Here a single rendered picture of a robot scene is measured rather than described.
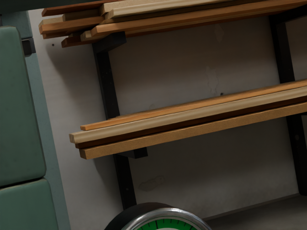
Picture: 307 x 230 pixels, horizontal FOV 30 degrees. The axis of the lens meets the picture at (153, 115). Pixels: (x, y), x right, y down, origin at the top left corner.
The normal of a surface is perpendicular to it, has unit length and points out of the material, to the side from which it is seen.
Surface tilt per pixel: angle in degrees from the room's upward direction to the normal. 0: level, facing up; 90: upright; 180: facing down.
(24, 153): 90
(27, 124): 90
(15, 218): 90
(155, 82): 90
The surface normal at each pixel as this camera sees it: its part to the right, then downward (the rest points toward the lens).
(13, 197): 0.30, 0.00
